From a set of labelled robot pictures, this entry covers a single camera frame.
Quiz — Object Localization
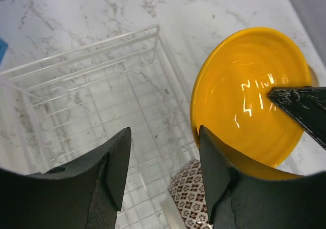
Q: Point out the purple scale pattern bowl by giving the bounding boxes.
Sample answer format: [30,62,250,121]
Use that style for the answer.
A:
[166,159,212,228]

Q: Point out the cream bowl with bird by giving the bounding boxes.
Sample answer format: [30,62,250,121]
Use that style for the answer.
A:
[309,66,319,88]

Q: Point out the orange yellow bowl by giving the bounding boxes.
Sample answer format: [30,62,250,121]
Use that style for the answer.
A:
[190,27,312,180]

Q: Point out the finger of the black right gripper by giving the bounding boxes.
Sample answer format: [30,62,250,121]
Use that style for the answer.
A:
[267,87,325,149]

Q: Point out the blue pink yellow shelf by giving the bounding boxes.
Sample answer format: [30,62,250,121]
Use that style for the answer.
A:
[0,39,8,64]

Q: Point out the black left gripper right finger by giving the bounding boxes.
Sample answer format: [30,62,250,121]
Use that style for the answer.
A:
[199,126,325,228]

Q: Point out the white wire dish rack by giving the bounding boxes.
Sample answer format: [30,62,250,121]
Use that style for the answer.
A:
[1,24,198,228]

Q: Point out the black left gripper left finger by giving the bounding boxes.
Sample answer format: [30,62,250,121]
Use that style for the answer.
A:
[1,127,131,228]

